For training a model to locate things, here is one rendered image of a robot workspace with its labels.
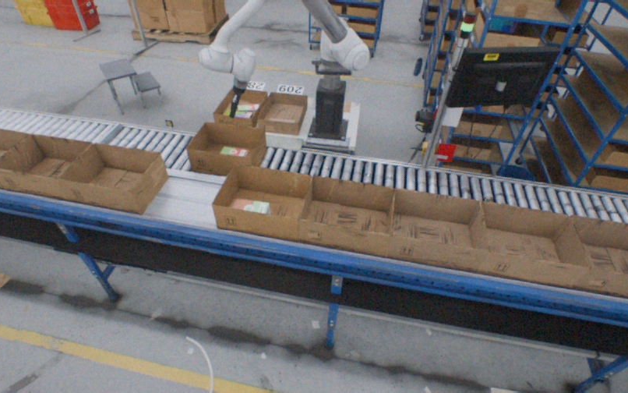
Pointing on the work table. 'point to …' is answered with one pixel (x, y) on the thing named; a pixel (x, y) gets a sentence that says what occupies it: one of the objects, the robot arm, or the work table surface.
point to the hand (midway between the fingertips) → (232, 112)
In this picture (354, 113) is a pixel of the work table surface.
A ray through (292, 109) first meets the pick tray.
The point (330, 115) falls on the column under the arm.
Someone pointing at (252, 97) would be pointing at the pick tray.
